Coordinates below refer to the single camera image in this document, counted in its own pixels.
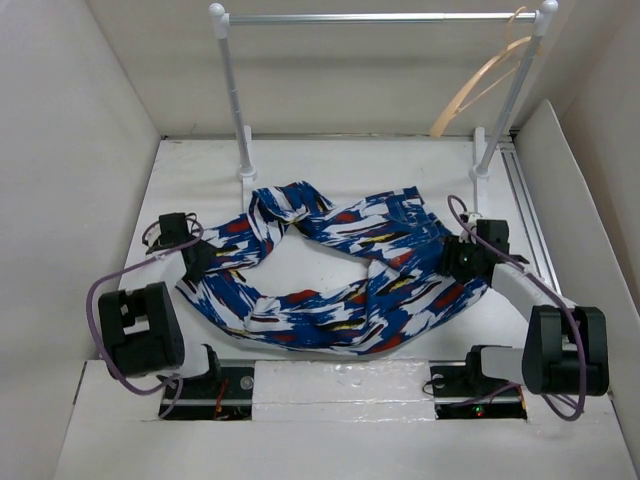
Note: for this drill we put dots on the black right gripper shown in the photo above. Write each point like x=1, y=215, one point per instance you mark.
x=450, y=264

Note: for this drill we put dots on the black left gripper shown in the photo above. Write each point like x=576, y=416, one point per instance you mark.
x=205, y=253

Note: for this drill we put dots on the blue patterned trousers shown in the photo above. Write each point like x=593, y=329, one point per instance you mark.
x=295, y=272

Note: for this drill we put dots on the beige wooden hanger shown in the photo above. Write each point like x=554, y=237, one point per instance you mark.
x=491, y=74

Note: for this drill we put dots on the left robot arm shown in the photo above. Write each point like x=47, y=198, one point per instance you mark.
x=138, y=328

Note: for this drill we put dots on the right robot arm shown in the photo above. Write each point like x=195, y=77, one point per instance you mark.
x=565, y=350

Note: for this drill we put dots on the white clothes rack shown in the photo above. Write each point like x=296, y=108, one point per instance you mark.
x=381, y=70

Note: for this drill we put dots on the aluminium rail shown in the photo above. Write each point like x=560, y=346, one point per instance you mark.
x=539, y=253

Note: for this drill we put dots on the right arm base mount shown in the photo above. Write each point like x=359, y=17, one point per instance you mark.
x=459, y=394

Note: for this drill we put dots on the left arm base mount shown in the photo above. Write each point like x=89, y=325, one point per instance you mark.
x=223, y=395

